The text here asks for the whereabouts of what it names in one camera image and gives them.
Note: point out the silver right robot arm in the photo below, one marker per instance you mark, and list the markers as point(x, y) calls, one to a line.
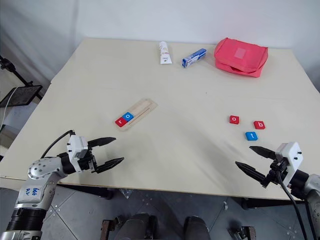
point(312, 185)

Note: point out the white squeeze tube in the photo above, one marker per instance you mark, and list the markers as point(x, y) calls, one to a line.
point(165, 53)

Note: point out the red letter tile o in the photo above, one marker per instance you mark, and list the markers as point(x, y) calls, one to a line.
point(234, 119)

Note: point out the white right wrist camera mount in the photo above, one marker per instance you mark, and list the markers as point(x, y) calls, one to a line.
point(292, 152)

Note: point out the clear plastic scrap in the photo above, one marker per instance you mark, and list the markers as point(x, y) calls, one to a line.
point(125, 193)

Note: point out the pink fabric pouch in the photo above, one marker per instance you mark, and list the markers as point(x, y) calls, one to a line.
point(240, 56)

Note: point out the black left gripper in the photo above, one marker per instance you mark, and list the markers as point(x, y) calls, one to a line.
point(87, 162)

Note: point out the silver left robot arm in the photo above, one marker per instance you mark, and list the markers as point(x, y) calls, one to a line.
point(37, 172)

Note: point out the blue letter tile o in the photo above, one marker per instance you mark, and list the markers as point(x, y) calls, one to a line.
point(128, 116)

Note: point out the red letter tile r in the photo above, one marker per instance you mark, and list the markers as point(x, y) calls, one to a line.
point(120, 121)

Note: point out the blue letter tile t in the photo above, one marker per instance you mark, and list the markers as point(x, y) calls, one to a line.
point(251, 136)

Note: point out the blue and white carton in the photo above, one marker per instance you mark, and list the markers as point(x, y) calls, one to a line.
point(194, 58)

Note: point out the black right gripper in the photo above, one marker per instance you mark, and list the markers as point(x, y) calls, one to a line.
point(276, 170)

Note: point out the black table frame bar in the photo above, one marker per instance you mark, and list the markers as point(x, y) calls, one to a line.
point(270, 202)
point(87, 191)

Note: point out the dark rounded shape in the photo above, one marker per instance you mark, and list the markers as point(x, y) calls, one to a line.
point(196, 228)
point(138, 227)

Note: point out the wooden letter tray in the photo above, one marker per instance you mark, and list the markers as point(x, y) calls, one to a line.
point(143, 107)

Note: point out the rusty metal bracket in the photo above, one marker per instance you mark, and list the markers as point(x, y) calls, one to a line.
point(246, 232)
point(108, 228)

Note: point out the red letter tile b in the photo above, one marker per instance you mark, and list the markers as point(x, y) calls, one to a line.
point(259, 125)

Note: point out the black stand plate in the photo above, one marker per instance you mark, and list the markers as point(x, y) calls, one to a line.
point(21, 95)

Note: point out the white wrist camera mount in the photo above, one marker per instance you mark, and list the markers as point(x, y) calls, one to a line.
point(292, 152)
point(75, 147)

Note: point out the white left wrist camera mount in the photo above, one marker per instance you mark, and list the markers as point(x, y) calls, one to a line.
point(75, 147)

